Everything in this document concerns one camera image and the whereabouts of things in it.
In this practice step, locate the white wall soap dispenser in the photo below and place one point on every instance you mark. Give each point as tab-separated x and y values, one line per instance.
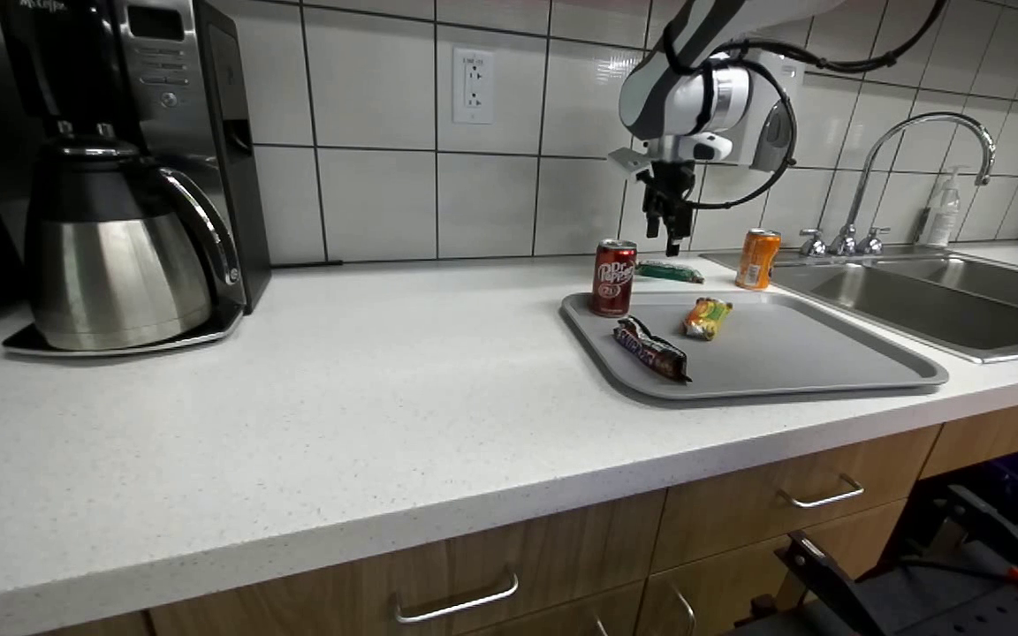
780	146

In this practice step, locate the steel coffee carafe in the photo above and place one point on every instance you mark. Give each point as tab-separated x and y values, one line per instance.
120	270

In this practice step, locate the yellow candy bar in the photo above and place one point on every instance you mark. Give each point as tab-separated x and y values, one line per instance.
708	319

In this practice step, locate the stainless steel sink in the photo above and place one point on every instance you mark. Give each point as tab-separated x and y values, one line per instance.
971	312

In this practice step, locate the dark brown candy bar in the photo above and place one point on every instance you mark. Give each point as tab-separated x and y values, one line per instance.
651	347

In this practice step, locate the clear soap bottle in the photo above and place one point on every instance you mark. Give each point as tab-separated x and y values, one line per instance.
942	218

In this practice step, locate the black coffee maker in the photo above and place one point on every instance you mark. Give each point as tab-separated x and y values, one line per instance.
177	95

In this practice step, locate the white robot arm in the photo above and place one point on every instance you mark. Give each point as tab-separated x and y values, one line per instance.
687	102

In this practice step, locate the wooden lower cabinet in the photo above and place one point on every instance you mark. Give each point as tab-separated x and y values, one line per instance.
531	552

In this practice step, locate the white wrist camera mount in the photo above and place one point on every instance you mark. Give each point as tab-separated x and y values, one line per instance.
708	146

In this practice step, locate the orange soda can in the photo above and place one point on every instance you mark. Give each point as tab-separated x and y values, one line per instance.
758	258

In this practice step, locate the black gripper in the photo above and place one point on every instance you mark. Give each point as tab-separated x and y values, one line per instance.
669	189

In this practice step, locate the red soda can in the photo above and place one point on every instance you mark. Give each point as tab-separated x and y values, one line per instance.
611	279

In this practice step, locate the white wall outlet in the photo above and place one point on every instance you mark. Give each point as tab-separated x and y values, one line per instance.
475	87

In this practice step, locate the chrome faucet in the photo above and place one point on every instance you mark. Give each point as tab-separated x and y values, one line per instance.
886	146

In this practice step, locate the gray plastic tray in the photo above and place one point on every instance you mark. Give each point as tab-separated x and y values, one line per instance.
813	347

